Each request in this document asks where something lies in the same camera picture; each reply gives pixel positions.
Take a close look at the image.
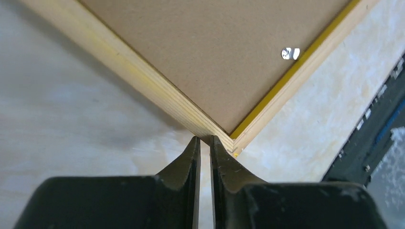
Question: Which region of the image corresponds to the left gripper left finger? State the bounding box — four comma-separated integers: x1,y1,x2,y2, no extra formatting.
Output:
15,137,201,229

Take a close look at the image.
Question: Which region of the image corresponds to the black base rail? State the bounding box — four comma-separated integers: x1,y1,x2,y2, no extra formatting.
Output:
322,56,405,186

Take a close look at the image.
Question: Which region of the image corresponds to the brown backing board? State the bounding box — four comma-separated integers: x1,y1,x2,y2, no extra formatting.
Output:
83,0,348,133

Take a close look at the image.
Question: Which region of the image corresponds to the yellow wooden picture frame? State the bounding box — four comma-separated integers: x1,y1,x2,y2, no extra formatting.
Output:
24,0,377,156

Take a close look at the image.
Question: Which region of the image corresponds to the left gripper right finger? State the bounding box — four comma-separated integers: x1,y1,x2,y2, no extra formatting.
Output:
210,135,387,229

